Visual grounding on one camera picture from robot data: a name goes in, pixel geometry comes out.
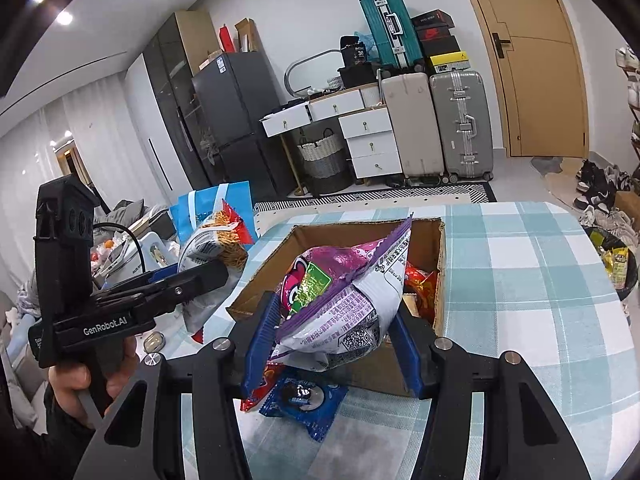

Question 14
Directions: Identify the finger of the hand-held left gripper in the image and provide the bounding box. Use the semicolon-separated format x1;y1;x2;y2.
92;261;229;316
102;265;182;294

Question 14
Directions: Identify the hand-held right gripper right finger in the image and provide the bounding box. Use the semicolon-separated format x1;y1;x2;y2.
389;305;608;480

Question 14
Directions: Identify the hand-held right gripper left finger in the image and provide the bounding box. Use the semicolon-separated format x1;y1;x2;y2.
72;290;281;480

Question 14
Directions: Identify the noodle print snack bag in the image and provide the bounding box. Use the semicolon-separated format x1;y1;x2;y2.
177;199;253;346

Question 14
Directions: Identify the brown cardboard box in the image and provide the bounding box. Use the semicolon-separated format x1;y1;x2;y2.
226;217;447;398

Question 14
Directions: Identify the purple white snack bag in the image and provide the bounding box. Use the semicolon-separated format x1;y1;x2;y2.
274;217;415;371

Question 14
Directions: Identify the person's left forearm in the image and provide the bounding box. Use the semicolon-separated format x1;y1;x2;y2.
0;370;101;480

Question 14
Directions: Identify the person's left hand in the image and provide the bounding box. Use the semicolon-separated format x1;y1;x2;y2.
48;336;139;423

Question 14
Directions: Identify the orange red snack packet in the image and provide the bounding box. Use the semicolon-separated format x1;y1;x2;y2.
240;360;288;413

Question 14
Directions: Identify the blue cookie packet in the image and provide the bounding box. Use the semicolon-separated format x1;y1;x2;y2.
260;367;348;441

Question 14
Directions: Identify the blue cartoon gift bag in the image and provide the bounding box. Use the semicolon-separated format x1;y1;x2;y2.
169;180;261;256

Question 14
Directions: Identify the plaid tablecloth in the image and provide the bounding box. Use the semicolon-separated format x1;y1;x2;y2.
150;201;631;480

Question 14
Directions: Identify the wicker basket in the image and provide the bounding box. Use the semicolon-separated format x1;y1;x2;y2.
296;129;353;196

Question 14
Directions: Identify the dark grey refrigerator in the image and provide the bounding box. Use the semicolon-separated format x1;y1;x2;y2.
191;51;296;196

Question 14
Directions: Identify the dark glass cabinet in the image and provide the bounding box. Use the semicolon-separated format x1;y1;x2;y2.
142;12;211;193

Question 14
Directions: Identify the oval mirror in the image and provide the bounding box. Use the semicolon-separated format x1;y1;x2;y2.
284;49;346;97

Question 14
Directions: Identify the black trash bin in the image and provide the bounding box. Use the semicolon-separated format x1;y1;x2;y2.
582;225;640;301

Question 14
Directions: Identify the white drawer dresser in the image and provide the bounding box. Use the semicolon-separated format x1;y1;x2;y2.
260;87;403;181

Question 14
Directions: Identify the beige suitcase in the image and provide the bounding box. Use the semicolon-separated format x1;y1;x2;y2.
380;72;446;183

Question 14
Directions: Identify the silver suitcase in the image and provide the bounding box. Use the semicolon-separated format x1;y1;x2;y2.
429;70;495;183

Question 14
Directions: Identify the pile of shoes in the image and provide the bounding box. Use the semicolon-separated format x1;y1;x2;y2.
572;159;640;241

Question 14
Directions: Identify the small cardboard box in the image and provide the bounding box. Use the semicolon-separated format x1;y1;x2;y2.
614;191;640;221

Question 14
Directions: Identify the black printed box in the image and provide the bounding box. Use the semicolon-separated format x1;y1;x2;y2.
340;35;373;66

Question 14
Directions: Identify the yellow black shoe box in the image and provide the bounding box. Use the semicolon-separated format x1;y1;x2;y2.
425;52;472;75

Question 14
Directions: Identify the wooden door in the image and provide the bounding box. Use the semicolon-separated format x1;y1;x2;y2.
452;0;591;158

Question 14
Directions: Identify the teal suitcase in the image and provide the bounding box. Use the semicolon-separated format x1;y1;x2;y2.
358;0;426;72

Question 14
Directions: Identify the red black shoe box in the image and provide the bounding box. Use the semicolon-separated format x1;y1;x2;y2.
415;27;458;43

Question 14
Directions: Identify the shoe rack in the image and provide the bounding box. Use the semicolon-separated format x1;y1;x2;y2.
612;45;640;181

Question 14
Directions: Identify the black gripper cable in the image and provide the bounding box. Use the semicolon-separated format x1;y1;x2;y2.
95;222;146;273

